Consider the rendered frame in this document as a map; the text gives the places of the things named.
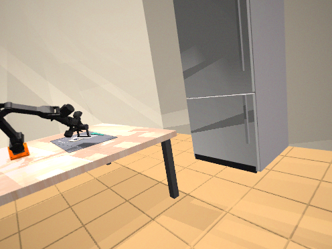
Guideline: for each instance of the grey rectangular mat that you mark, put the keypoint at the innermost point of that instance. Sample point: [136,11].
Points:
[69,146]

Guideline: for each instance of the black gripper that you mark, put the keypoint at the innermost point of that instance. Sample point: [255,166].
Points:
[71,130]

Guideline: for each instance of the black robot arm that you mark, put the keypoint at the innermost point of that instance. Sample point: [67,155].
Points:
[17,139]

